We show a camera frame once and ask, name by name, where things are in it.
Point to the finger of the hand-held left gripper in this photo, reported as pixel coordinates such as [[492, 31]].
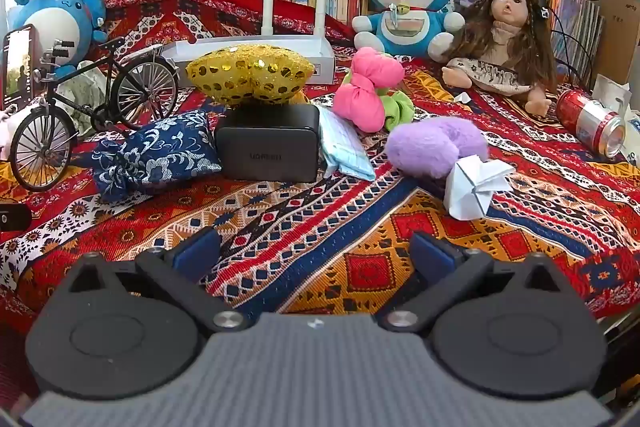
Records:
[[15, 217]]

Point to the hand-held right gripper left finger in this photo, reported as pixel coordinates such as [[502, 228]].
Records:
[[196, 252]]

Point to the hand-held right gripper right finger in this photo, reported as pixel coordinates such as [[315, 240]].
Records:
[[430, 253]]

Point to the purple fluffy plush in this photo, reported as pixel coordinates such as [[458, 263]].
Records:
[[425, 147]]

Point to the blue floral fabric pouch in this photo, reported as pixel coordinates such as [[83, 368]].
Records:
[[160, 152]]

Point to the green floral cloth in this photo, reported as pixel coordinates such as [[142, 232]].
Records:
[[87, 92]]

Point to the pink and green plush flower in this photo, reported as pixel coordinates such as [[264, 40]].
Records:
[[360, 102]]

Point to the gold sequin heart pillow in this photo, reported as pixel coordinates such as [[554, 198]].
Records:
[[240, 72]]

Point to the white cardboard box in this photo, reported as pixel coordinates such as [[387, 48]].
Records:
[[324, 66]]

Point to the white folded paper origami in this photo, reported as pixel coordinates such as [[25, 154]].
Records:
[[470, 192]]

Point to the red patterned blanket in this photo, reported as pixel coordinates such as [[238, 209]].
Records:
[[350, 227]]

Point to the black charger box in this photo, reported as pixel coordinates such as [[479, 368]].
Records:
[[265, 142]]

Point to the black model bicycle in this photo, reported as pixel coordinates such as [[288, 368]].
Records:
[[102, 119]]

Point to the small white paper scrap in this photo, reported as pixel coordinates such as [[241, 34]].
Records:
[[461, 97]]

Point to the blue round mouse plush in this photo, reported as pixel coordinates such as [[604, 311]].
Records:
[[55, 22]]

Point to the red soda can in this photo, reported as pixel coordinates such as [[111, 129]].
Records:
[[585, 117]]

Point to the blue robot cat plush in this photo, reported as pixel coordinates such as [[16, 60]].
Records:
[[405, 27]]

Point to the long-haired baby doll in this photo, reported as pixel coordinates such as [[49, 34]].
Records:
[[505, 32]]

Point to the white tissue pack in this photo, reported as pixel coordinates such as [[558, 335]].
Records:
[[610, 92]]

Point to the leaning thin books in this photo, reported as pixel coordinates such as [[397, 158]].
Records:
[[575, 22]]

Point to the brown cardboard sheet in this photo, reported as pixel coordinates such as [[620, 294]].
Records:
[[617, 37]]

